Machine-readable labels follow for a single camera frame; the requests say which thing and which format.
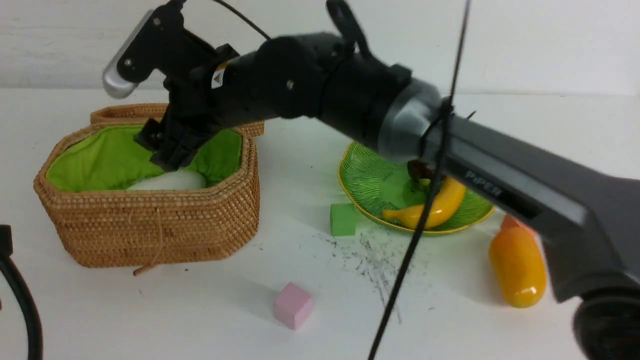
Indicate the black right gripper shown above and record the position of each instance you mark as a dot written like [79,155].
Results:
[187,123]

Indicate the white toy radish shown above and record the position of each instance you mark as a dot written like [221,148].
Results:
[180,180]

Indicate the dark purple toy mangosteen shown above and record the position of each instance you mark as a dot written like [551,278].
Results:
[419,172]

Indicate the yellow toy banana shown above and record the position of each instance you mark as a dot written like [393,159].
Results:
[442,208]

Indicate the orange yellow toy mango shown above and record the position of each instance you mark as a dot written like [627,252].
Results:
[518,267]

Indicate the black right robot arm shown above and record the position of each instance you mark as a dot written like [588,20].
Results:
[589,220]

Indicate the woven wicker basket green lining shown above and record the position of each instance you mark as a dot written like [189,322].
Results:
[142,229]

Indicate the green cube block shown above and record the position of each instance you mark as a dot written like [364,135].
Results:
[343,220]

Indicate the green glass leaf plate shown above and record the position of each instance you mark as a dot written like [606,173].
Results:
[374,184]

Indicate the pink cube block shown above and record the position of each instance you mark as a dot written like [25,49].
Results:
[293,306]

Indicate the orange cube block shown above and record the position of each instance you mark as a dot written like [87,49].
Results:
[511,222]

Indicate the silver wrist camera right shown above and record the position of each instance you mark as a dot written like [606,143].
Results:
[144,50]

